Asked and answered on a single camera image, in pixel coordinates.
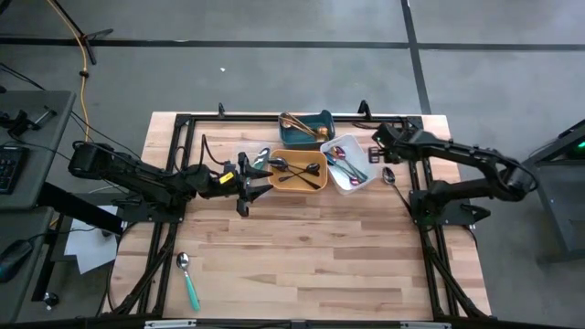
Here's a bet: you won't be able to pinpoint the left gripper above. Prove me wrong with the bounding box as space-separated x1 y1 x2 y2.
217 152 274 218

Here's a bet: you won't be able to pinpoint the white plastic bin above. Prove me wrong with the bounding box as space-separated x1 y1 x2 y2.
319 133 379 196

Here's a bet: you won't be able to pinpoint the orange plastic bin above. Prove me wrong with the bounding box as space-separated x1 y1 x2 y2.
267 149 329 194

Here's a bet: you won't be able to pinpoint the teal plastic bin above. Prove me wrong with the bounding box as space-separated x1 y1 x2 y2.
277 109 337 151

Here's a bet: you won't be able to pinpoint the clear plastic bin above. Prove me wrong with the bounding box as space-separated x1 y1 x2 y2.
235 142 275 196

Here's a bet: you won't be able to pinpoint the black equipment cart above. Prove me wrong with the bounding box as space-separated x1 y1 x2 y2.
505 117 585 266

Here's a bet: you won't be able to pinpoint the white paper sheets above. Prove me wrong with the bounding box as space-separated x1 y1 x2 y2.
63 204 123 275

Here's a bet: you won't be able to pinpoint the black support beam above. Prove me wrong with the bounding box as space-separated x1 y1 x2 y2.
37 181 127 235

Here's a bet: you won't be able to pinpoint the black tripod stand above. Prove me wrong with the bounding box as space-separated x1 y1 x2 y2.
45 0 115 66

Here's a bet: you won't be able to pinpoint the grey side desk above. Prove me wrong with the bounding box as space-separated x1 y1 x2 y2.
0 90 78 210
0 207 59 324

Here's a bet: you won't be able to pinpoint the black desk clamp tool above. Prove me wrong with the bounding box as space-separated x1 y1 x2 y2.
0 105 59 137

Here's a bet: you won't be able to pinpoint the black backlit keyboard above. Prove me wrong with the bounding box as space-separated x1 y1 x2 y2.
0 145 29 196

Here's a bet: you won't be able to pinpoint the black computer mouse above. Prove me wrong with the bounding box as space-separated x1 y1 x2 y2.
0 239 36 283

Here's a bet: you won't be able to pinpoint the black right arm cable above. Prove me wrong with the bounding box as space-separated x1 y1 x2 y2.
350 120 383 132

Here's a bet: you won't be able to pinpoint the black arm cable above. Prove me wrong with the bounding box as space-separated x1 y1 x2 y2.
198 133 232 168
350 120 383 132

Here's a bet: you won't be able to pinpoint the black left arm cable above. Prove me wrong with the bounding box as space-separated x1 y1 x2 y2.
198 133 232 168

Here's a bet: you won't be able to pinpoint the black aluminium rig frame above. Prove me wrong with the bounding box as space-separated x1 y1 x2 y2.
103 112 493 321

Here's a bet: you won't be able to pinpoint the silver bracket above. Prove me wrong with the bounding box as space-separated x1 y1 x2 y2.
399 321 452 329
144 319 197 329

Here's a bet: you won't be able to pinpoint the yellow extension cable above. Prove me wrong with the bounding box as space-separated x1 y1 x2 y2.
45 0 90 142

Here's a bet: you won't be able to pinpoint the black floor cable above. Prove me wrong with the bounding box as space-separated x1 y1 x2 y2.
0 61 47 91

